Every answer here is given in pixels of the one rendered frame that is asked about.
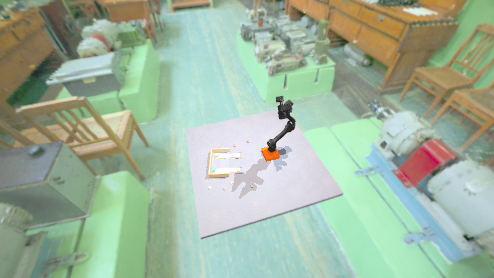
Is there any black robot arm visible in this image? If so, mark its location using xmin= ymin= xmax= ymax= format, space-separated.
xmin=267 ymin=99 xmax=296 ymax=153

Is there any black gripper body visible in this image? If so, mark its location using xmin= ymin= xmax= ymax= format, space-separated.
xmin=276 ymin=96 xmax=287 ymax=120

